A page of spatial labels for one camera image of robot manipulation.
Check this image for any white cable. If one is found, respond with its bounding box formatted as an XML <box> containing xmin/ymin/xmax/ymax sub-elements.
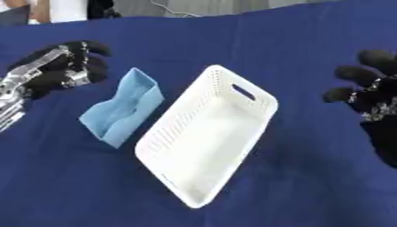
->
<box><xmin>149</xmin><ymin>0</ymin><xmax>204</xmax><ymax>18</ymax></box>

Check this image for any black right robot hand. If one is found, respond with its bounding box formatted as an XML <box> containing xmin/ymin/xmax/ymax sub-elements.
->
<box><xmin>323</xmin><ymin>49</ymin><xmax>397</xmax><ymax>169</ymax></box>

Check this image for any white perforated plastic basket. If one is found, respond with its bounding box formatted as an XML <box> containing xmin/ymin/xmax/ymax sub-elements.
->
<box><xmin>133</xmin><ymin>64</ymin><xmax>279</xmax><ymax>209</ymax></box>

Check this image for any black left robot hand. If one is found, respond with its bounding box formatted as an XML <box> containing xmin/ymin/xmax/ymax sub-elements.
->
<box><xmin>6</xmin><ymin>40</ymin><xmax>113</xmax><ymax>100</ymax></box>

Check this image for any light blue plastic tray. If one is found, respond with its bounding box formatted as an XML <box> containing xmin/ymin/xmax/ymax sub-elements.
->
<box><xmin>77</xmin><ymin>67</ymin><xmax>167</xmax><ymax>149</ymax></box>

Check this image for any person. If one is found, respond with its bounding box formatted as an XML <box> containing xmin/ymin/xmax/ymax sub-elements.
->
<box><xmin>0</xmin><ymin>0</ymin><xmax>123</xmax><ymax>26</ymax></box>

